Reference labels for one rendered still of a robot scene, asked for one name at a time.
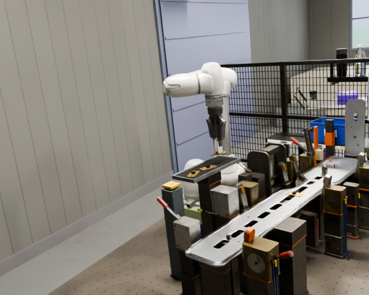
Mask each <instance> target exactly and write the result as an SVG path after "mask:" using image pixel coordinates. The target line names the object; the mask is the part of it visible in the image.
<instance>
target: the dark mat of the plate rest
mask: <svg viewBox="0 0 369 295"><path fill-rule="evenodd" d="M234 160H236V158H232V157H224V156H219V157H217V158H215V159H212V160H209V161H208V162H205V163H203V164H200V165H198V166H196V167H194V168H192V169H189V170H186V171H184V172H182V173H180V174H177V175H176V176H179V177H185V178H188V179H196V178H198V177H200V176H202V175H204V174H206V173H208V172H210V171H213V170H215V169H217V168H219V167H221V166H223V165H225V164H227V163H230V162H232V161H234ZM207 165H215V166H217V167H214V168H212V169H208V170H205V171H202V170H199V169H200V168H203V167H205V166H207ZM192 171H200V172H199V173H198V174H197V175H196V176H195V177H187V176H188V175H189V174H190V173H191V172H192Z"/></svg>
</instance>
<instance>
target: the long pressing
mask: <svg viewBox="0 0 369 295"><path fill-rule="evenodd" d="M330 161H331V162H330ZM357 162H358V160H357V159H353V158H348V157H337V156H329V157H328V158H326V159H324V160H323V161H321V162H320V163H318V164H317V165H315V166H313V167H312V168H310V169H309V170H307V171H305V172H304V173H302V174H301V175H300V177H301V179H302V180H303V182H301V183H300V184H298V185H297V186H296V187H294V188H287V189H281V190H278V191H276V192H274V193H273V194H271V195H270V196H268V197H267V198H265V199H263V200H262V201H260V202H259V203H257V204H255V205H254V206H252V207H251V208H249V209H247V210H246V211H244V212H243V213H241V214H240V215H238V216H236V217H235V218H233V219H232V220H230V221H229V222H227V223H225V224H224V225H222V226H221V227H219V228H217V229H216V230H214V231H213V232H211V233H209V234H208V235H206V236H205V237H203V238H202V239H200V240H198V241H197V242H195V243H194V244H192V245H190V246H189V247H188V248H186V250H185V254H186V256H187V257H188V258H191V259H194V260H197V261H199V262H202V263H205V264H207V265H210V266H213V267H221V266H225V265H226V264H228V263H230V262H231V261H232V260H233V259H235V258H236V257H237V256H239V255H240V254H242V243H243V242H244V232H243V233H241V234H240V235H239V236H237V237H236V238H232V237H231V238H232V239H231V240H227V239H226V234H227V233H230V234H231V235H232V234H233V233H235V232H237V231H239V230H240V231H245V230H246V229H247V227H244V226H246V225H247V224H249V223H250V222H251V221H256V222H257V223H256V224H255V225H253V226H252V227H251V228H254V229H255V236H258V237H261V238H263V237H264V236H265V235H267V234H268V233H270V232H271V231H272V230H273V229H274V227H275V226H277V225H278V224H279V223H281V222H282V221H283V220H285V219H286V218H287V217H291V216H292V215H293V214H295V213H296V212H298V211H299V210H300V209H301V208H303V207H304V206H305V205H307V204H308V203H310V202H311V201H312V200H314V199H315V198H316V197H317V196H319V195H320V194H321V193H322V188H323V179H324V177H325V176H326V174H322V166H323V165H324V164H325V165H326V166H327V168H328V174H329V175H332V181H331V184H332V185H338V184H341V183H342V182H343V181H345V180H346V179H347V178H349V177H350V176H351V175H352V174H354V172H355V171H356V167H357ZM334 164H335V167H334ZM336 164H337V166H336ZM317 177H322V178H321V179H320V180H316V179H315V178H317ZM309 182H315V183H314V184H312V185H308V184H307V183H309ZM302 187H307V189H305V190H304V191H302V192H301V193H302V194H303V196H301V197H297V196H294V195H287V194H285V193H286V192H287V191H298V190H299V189H300V188H302ZM289 196H294V198H292V199H291V200H289V201H288V202H287V203H284V204H283V203H280V202H281V201H282V200H284V199H285V198H287V197H289ZM277 204H279V205H282V206H280V207H279V208H278V209H276V210H270V209H271V208H272V207H274V206H275V205H277ZM265 212H268V213H270V214H269V215H267V216H266V217H265V218H258V217H259V216H260V215H262V214H263V213H265ZM222 241H229V243H227V244H225V245H224V246H223V247H221V248H220V249H217V248H214V246H216V245H217V244H219V243H220V242H222ZM238 241H239V242H238Z"/></svg>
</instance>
